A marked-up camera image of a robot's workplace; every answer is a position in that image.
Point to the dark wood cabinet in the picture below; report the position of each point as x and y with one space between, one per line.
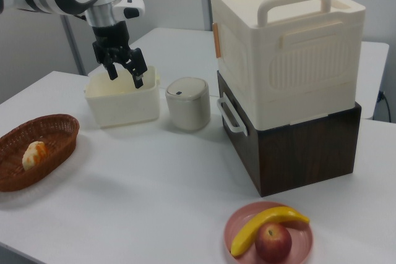
309 159

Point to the white plastic bin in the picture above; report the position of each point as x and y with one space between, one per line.
123 106

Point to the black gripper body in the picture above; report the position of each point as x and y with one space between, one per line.
111 40

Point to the yellow banana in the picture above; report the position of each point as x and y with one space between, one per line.
247 230

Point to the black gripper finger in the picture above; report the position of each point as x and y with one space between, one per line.
112 70
138 67

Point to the cream lidded trash can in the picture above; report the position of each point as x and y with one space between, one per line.
188 109

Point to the pink plate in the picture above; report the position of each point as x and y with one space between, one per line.
300 245

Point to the brown wicker basket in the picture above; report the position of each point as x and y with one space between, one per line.
58 131

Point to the bread roll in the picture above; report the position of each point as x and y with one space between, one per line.
32 157

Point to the red apple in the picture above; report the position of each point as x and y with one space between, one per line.
273 244

